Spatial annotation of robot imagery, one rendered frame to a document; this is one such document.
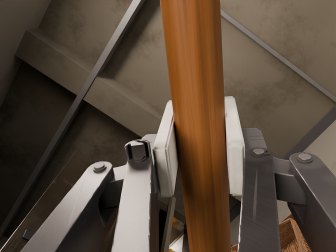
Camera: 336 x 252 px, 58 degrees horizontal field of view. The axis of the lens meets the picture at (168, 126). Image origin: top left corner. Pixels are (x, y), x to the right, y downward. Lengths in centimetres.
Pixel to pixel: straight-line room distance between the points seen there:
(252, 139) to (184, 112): 4
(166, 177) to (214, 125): 4
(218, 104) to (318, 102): 354
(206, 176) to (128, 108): 311
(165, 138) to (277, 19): 324
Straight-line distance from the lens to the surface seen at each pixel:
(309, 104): 368
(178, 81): 16
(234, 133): 16
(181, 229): 225
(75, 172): 196
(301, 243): 206
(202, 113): 16
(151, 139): 18
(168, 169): 15
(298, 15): 343
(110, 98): 329
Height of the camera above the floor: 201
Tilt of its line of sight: 9 degrees down
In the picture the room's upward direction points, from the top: 56 degrees counter-clockwise
